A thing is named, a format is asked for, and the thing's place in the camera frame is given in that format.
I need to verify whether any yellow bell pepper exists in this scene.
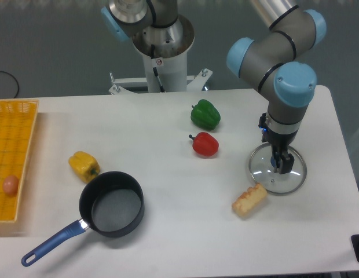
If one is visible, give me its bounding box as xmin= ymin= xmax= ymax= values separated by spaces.
xmin=68 ymin=151 xmax=100 ymax=184

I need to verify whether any yellow plastic basket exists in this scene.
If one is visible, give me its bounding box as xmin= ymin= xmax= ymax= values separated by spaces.
xmin=0 ymin=98 xmax=39 ymax=223

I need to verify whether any red bell pepper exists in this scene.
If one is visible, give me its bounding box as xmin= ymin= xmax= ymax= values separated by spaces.
xmin=188 ymin=132 xmax=219 ymax=157

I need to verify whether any green bell pepper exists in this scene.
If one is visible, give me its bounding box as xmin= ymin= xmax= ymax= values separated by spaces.
xmin=191 ymin=99 xmax=221 ymax=131

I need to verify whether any black cable loop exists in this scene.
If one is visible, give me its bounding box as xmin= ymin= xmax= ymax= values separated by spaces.
xmin=0 ymin=70 xmax=20 ymax=98

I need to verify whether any glass pot lid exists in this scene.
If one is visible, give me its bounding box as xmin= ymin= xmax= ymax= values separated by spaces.
xmin=248 ymin=143 xmax=307 ymax=196

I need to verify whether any toasted bread piece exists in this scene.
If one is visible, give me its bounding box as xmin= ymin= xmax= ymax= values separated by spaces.
xmin=231 ymin=183 xmax=268 ymax=218

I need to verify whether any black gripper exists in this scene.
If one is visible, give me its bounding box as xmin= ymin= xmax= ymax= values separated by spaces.
xmin=258 ymin=113 xmax=298 ymax=174

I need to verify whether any brown egg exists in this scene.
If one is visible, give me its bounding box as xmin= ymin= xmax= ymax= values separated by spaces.
xmin=2 ymin=175 xmax=19 ymax=196

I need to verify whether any black saucepan blue handle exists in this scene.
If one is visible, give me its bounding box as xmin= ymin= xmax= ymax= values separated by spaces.
xmin=21 ymin=171 xmax=145 ymax=267

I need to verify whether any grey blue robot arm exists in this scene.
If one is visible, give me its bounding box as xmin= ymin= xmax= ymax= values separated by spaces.
xmin=101 ymin=1 xmax=327 ymax=174

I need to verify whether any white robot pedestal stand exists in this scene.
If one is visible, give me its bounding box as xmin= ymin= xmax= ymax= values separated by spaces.
xmin=109 ymin=15 xmax=213 ymax=94

